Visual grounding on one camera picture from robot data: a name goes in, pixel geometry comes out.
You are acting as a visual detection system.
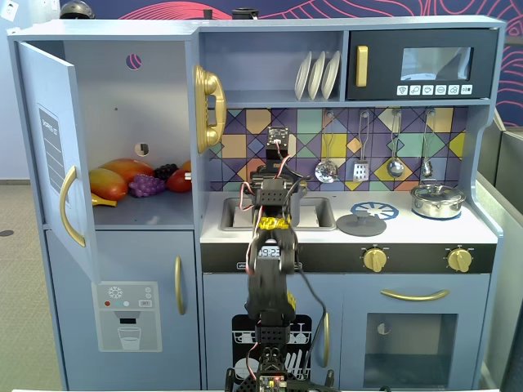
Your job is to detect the black toy microwave door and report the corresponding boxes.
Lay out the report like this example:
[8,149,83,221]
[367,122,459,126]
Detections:
[346,28,500,101]

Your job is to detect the blue dishwasher door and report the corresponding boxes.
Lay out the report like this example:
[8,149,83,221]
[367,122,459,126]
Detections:
[202,272,344,391]

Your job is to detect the blue shopping list cabinet door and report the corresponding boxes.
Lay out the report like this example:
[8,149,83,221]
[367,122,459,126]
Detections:
[15,40,101,285]

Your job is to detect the red toy apple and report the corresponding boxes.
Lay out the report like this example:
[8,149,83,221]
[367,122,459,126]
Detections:
[164,168,194,194]

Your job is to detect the steel pot with lid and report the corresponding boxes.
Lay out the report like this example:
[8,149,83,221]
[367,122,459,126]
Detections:
[409,183,467,221]

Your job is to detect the white wall outlet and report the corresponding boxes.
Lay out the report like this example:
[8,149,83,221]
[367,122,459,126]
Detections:
[0,0,20,22]

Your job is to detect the blue fridge door with dispenser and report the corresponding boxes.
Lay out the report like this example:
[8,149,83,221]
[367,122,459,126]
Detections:
[44,228,196,392]

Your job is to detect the small camera circuit board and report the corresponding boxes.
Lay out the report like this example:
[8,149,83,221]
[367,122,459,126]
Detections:
[266,126,292,144]

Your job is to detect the gold fridge door handle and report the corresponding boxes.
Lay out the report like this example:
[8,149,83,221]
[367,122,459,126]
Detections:
[173,256,186,317]

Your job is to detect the blue oven door with window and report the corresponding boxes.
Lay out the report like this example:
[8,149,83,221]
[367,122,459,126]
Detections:
[342,273,492,390]

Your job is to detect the gold dishwasher handle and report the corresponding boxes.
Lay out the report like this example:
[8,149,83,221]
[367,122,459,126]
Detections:
[321,311,331,369]

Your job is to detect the hanging silver whisk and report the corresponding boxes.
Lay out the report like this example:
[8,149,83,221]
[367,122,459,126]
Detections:
[420,107,436,178]

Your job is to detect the purple toy grapes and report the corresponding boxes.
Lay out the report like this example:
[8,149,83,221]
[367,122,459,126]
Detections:
[127,174,168,199]

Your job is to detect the yellow toy banana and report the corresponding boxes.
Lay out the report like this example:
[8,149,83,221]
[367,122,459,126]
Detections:
[90,192,118,208]

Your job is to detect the thin black looped cable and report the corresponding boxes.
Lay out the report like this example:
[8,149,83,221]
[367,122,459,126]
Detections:
[293,265,329,371]

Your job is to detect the blue toy kitchen unit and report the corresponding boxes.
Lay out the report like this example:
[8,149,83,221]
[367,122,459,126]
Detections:
[7,15,507,392]

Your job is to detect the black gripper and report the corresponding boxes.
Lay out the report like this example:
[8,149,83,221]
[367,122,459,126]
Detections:
[249,140,306,192]

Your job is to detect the steel ladle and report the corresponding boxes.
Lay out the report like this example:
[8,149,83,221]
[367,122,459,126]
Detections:
[386,108,406,179]

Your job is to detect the gray round lid with knob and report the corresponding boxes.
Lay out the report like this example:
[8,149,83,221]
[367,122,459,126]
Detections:
[335,203,388,238]

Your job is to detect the yellow orange toy mango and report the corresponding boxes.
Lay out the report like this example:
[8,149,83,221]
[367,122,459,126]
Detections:
[88,167,130,202]

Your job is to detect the dark toy grapes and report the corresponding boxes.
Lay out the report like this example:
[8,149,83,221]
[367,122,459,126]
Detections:
[152,163,180,181]

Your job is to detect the gold curved cabinet door handle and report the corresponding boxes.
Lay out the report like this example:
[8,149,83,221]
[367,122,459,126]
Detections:
[59,164,88,248]

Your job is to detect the gold stove knob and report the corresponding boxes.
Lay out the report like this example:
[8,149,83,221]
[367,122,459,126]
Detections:
[445,246,476,274]
[362,246,390,274]

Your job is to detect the dark helmet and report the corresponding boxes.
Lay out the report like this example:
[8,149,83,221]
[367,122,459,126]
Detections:
[58,0,96,20]

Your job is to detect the large red orange toy mango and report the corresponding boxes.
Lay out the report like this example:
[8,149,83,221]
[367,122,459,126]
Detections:
[99,158,156,185]

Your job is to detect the gray toy sink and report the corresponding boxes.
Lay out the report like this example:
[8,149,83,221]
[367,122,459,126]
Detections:
[219,196,337,233]

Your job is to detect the white toy plate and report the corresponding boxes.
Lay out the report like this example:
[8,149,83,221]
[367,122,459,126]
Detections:
[306,50,328,101]
[320,50,342,101]
[293,50,314,101]

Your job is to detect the gold oven handle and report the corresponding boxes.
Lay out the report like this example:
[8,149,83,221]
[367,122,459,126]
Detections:
[379,288,451,303]

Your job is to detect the gold toy telephone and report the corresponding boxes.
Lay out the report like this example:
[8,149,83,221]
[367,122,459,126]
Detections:
[192,64,228,154]

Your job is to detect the steel skimmer spoon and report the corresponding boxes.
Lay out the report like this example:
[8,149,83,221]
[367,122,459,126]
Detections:
[314,109,340,183]

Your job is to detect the steel slotted spatula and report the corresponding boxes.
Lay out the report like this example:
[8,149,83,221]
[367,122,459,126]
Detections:
[352,109,372,183]

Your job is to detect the gold microwave handle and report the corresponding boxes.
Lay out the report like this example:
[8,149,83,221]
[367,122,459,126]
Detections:
[355,45,369,88]

